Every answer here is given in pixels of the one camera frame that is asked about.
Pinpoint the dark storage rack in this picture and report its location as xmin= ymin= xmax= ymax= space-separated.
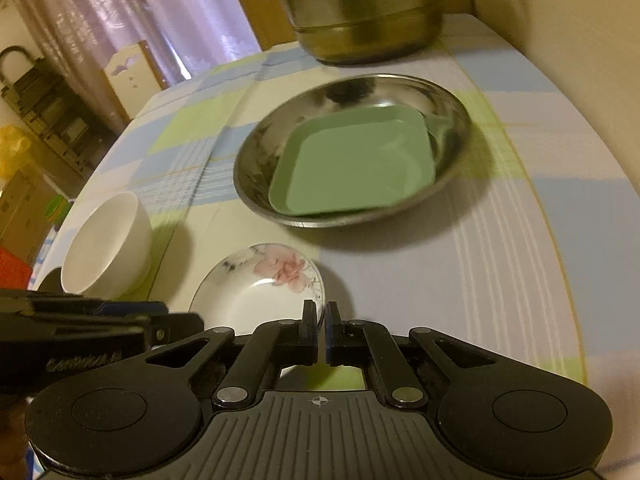
xmin=0 ymin=45 xmax=118 ymax=176

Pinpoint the yellow plastic bag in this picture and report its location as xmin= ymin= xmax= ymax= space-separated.
xmin=0 ymin=125 xmax=33 ymax=181

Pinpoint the round steel plate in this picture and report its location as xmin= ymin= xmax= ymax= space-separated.
xmin=233 ymin=74 xmax=472 ymax=228

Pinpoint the small floral plate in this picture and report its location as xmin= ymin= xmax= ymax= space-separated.
xmin=189 ymin=243 xmax=327 ymax=338

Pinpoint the checked tablecloth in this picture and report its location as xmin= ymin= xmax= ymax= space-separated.
xmin=30 ymin=12 xmax=640 ymax=396

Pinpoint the green plastic item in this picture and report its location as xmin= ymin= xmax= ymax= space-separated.
xmin=47 ymin=195 xmax=71 ymax=231

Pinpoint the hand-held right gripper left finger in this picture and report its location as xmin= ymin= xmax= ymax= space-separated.
xmin=145 ymin=300 xmax=321 ymax=408

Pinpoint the red object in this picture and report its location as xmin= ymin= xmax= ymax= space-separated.
xmin=0 ymin=247 xmax=33 ymax=291

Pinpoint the white wooden chair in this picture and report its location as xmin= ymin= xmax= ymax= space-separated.
xmin=102 ymin=40 xmax=168 ymax=121

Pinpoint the plain white bowl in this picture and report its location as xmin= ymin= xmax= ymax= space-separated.
xmin=60 ymin=191 xmax=152 ymax=297

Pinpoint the purple lace curtain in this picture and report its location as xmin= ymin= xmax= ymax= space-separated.
xmin=10 ymin=0 xmax=263 ymax=86

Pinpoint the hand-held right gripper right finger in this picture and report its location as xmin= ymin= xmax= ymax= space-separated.
xmin=325 ymin=301 xmax=493 ymax=407

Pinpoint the cardboard box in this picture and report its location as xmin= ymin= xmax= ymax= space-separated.
xmin=0 ymin=167 xmax=56 ymax=256

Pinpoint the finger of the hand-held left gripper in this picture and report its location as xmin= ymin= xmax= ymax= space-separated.
xmin=0 ymin=312 xmax=204 ymax=350
xmin=0 ymin=290 xmax=169 ymax=318

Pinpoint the steel steamer pot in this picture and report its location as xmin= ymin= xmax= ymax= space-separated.
xmin=257 ymin=0 xmax=468 ymax=66

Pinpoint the green square plate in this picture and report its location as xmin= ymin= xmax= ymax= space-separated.
xmin=269 ymin=106 xmax=441 ymax=217

